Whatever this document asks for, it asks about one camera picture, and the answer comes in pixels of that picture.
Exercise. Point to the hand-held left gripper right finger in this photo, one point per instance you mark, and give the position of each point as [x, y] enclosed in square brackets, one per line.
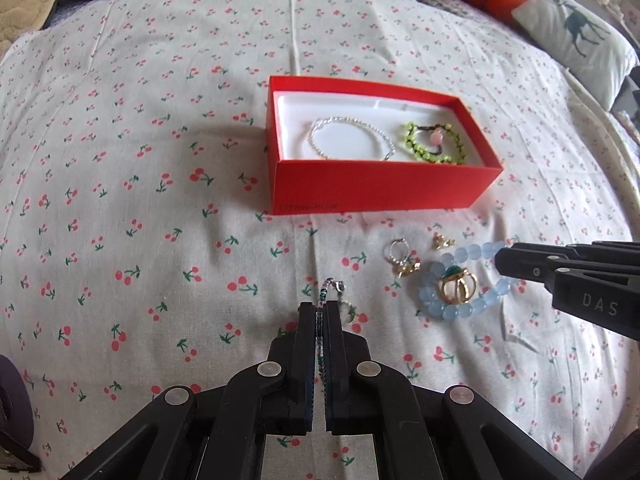
[329, 360]

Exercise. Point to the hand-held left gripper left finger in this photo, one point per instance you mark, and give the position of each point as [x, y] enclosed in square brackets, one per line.
[312, 360]

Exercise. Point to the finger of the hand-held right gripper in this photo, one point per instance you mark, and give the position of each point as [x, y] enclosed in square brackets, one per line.
[520, 262]
[610, 247]

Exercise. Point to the gold star earring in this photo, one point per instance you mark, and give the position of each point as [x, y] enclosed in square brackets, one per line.
[442, 243]

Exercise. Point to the red cardboard box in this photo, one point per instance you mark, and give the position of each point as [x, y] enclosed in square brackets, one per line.
[375, 187]

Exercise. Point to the cream quilted bedspread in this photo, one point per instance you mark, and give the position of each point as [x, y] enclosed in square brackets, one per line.
[620, 160]

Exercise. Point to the deer print pillow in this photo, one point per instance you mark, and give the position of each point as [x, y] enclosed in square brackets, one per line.
[575, 35]

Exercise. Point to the cherry print bed sheet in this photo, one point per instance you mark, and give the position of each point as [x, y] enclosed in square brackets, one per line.
[150, 185]

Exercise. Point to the small orange pumpkin plush toy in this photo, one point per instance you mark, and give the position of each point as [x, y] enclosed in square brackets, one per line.
[502, 7]

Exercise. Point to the dark round object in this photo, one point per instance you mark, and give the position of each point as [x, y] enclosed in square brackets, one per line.
[15, 405]

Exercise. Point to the beige quilted blanket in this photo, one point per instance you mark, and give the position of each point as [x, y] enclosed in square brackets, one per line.
[25, 0]

